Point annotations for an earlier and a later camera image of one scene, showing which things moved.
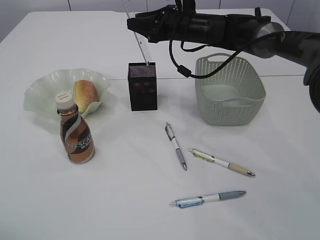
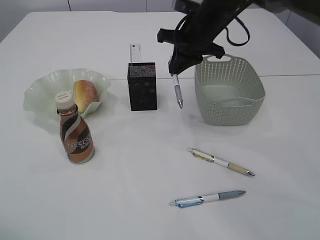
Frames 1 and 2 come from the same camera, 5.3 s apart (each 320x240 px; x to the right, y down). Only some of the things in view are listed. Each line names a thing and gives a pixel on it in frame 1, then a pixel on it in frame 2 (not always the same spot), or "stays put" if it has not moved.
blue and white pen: (191, 201) stays put
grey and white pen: (171, 136) to (177, 90)
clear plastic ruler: (142, 40) to (135, 53)
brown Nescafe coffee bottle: (76, 135) stays put
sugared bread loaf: (85, 93) stays put
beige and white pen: (208, 157) stays put
